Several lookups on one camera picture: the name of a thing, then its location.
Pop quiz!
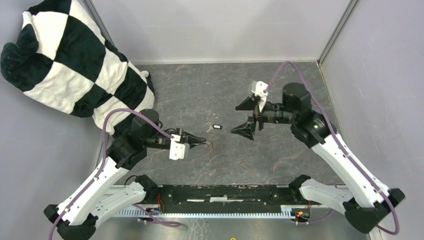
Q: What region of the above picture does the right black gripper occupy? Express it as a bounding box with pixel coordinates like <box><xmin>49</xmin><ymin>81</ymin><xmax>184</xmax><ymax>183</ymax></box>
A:
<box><xmin>230</xmin><ymin>95</ymin><xmax>297</xmax><ymax>141</ymax></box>

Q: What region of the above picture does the key with black tag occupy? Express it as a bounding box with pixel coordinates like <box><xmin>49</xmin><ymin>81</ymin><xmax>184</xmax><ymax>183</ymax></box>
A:
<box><xmin>206</xmin><ymin>124</ymin><xmax>223</xmax><ymax>133</ymax></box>

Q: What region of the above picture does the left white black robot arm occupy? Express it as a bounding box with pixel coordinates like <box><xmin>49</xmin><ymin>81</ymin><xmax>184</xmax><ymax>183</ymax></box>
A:
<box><xmin>43</xmin><ymin>108</ymin><xmax>207</xmax><ymax>240</ymax></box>

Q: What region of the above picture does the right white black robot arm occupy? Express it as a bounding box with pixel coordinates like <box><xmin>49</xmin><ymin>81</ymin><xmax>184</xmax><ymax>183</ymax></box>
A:
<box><xmin>231</xmin><ymin>81</ymin><xmax>405</xmax><ymax>234</ymax></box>

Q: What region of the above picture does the silver toothed metal strip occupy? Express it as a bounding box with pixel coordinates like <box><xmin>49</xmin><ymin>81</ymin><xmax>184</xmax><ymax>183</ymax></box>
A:
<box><xmin>114</xmin><ymin>206</ymin><xmax>306</xmax><ymax>220</ymax></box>

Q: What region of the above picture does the black white checkered blanket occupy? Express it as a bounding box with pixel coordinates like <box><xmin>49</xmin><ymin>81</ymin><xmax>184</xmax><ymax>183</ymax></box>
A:
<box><xmin>0</xmin><ymin>0</ymin><xmax>155</xmax><ymax>137</ymax></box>

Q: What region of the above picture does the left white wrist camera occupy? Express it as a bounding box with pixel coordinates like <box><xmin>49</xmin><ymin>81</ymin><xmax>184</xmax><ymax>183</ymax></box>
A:
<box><xmin>168</xmin><ymin>134</ymin><xmax>189</xmax><ymax>161</ymax></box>

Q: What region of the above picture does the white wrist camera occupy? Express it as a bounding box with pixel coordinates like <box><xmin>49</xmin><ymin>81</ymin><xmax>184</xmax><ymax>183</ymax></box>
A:
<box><xmin>250</xmin><ymin>81</ymin><xmax>269</xmax><ymax>113</ymax></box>
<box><xmin>168</xmin><ymin>134</ymin><xmax>189</xmax><ymax>161</ymax></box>

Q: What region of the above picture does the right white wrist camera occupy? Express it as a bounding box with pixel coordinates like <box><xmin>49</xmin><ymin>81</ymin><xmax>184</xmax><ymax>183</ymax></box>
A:
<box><xmin>250</xmin><ymin>81</ymin><xmax>269</xmax><ymax>113</ymax></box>

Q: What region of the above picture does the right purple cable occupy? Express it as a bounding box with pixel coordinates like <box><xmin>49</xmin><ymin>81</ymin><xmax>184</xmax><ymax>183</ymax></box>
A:
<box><xmin>264</xmin><ymin>60</ymin><xmax>400</xmax><ymax>236</ymax></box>

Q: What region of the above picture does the purple cable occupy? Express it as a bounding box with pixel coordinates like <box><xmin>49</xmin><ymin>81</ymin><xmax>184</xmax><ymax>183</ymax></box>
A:
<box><xmin>264</xmin><ymin>60</ymin><xmax>400</xmax><ymax>236</ymax></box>
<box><xmin>48</xmin><ymin>108</ymin><xmax>175</xmax><ymax>240</ymax></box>

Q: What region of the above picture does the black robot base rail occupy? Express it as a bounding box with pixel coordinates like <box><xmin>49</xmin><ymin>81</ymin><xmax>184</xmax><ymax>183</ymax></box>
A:
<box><xmin>134</xmin><ymin>174</ymin><xmax>310</xmax><ymax>215</ymax></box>

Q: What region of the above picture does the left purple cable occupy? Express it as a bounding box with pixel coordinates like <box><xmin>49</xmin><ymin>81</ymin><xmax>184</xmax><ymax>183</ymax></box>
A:
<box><xmin>48</xmin><ymin>108</ymin><xmax>175</xmax><ymax>240</ymax></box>

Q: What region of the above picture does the right aluminium corner post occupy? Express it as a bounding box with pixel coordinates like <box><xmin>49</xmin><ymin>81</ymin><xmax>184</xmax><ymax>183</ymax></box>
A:
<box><xmin>316</xmin><ymin>0</ymin><xmax>360</xmax><ymax>68</ymax></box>

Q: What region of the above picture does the aluminium corner post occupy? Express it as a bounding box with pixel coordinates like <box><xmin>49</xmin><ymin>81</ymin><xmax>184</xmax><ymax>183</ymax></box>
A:
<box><xmin>81</xmin><ymin>0</ymin><xmax>115</xmax><ymax>46</ymax></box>
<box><xmin>316</xmin><ymin>0</ymin><xmax>360</xmax><ymax>68</ymax></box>

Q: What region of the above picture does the left aluminium corner post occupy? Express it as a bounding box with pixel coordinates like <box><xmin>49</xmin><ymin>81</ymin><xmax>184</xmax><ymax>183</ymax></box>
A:
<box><xmin>81</xmin><ymin>0</ymin><xmax>115</xmax><ymax>46</ymax></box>

